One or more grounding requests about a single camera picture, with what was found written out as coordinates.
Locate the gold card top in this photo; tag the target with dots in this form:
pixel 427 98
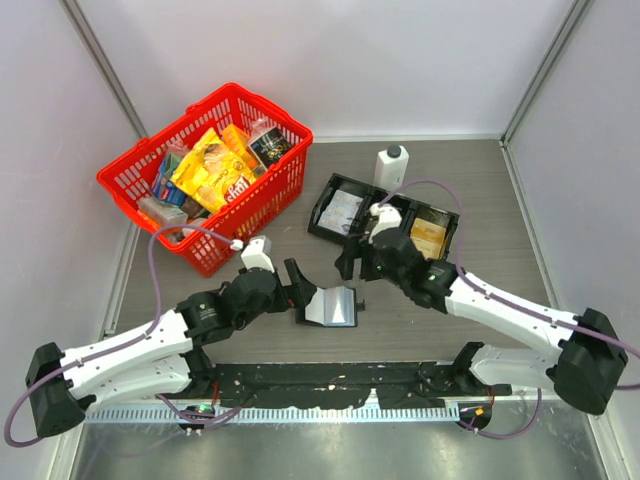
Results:
pixel 424 230

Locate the white vip card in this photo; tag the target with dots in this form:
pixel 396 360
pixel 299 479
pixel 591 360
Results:
pixel 341 211
pixel 335 223
pixel 346 200

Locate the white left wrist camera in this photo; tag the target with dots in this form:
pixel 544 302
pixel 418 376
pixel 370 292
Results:
pixel 256 254

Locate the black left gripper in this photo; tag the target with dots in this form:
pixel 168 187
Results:
pixel 298 293

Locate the white VIP card bottom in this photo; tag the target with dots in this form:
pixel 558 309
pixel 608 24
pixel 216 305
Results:
pixel 335 223

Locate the red plastic shopping basket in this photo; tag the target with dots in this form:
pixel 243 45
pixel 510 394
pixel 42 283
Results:
pixel 240 204

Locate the aluminium frame profile right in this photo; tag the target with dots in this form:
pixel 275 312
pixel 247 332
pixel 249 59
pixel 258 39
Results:
pixel 571 22

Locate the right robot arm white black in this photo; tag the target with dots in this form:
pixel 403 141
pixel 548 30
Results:
pixel 577 356

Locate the blue green snack pack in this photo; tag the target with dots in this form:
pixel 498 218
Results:
pixel 163 189

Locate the white VIP card middle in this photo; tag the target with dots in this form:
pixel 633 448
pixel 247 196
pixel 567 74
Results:
pixel 341 211

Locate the white VIP card top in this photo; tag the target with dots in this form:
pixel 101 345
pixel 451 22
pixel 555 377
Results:
pixel 346 200

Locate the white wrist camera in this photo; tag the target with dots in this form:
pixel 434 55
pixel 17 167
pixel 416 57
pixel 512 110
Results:
pixel 256 254
pixel 385 217

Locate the black three-compartment card tray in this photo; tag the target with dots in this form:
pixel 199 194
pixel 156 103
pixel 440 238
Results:
pixel 410 210

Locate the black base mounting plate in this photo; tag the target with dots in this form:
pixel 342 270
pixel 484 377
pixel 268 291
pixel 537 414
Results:
pixel 338 386

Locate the black gold patterned box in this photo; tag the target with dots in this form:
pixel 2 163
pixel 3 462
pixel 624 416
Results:
pixel 269 145

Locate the gold card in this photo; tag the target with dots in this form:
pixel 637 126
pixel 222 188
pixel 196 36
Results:
pixel 424 230
pixel 429 249

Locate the clear plastic wrapped pack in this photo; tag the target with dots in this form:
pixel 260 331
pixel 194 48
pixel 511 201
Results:
pixel 161 213

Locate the yellow snack bag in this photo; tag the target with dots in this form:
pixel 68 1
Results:
pixel 213 175

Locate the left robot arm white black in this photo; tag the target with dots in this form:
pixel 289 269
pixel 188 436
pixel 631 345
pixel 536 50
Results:
pixel 65 385

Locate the aluminium frame profile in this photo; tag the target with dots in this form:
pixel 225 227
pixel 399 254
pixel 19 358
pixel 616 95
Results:
pixel 571 22
pixel 98 55

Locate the orange snack box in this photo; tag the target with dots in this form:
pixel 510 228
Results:
pixel 236 140

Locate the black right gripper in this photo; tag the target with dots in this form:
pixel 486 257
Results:
pixel 352 250

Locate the black leather card holder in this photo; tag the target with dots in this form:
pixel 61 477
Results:
pixel 335 307

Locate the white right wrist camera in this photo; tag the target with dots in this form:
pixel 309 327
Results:
pixel 385 217

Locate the white bottle black cap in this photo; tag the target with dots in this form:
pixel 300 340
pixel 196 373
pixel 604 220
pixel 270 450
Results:
pixel 390 168

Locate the gold card bottom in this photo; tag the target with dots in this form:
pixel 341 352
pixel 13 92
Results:
pixel 429 249

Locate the aluminium frame profile left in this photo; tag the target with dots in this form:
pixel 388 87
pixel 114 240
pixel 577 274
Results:
pixel 98 55

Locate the white slotted cable duct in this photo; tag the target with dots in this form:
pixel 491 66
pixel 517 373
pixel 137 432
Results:
pixel 154 413

